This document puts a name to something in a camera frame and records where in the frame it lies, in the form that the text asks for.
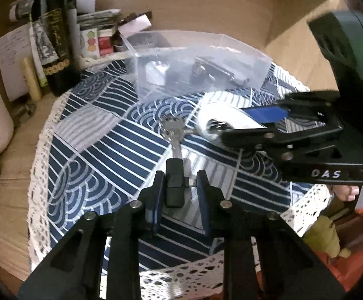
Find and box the white paper card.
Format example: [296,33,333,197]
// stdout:
[118,14,152,36]

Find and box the silver shiny item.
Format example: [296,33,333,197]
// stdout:
[143,60,170,85]

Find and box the white tape roll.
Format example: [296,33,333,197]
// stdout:
[198,99,268,144]

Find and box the clear plastic box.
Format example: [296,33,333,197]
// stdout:
[119,30,273,102]

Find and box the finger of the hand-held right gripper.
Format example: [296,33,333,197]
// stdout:
[213,124,345,163]
[242,90,345,129]

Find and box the person's right hand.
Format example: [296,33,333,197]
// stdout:
[332,184,362,202]

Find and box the small brown bottle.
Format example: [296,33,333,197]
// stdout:
[111,21,129,53]

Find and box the fruit print card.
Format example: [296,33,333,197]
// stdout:
[79,28,99,59]

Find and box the blue wave-patterned round tablecloth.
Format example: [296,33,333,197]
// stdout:
[28,52,335,300]

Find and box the orange clothing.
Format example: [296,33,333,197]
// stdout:
[305,177,363,292]

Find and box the cream cylinder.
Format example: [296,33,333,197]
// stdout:
[20,58,43,102]

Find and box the black metal item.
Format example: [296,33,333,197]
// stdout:
[193,55,251,86]

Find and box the handwritten white note paper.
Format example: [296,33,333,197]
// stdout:
[0,25,37,102]

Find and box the olive green cloth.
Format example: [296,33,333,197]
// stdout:
[303,215,351,257]

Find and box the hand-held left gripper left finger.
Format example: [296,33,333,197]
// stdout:
[17,170,166,300]

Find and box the small red box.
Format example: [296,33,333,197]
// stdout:
[98,36,114,57]

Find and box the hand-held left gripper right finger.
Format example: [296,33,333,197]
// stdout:
[196,169,347,300]

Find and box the key bunch with black fob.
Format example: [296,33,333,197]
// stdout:
[158,115,198,208]

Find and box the dark wine bottle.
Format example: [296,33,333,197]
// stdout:
[31,0,82,97]

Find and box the stack of papers and magazines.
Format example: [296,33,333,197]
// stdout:
[9,0,122,27]

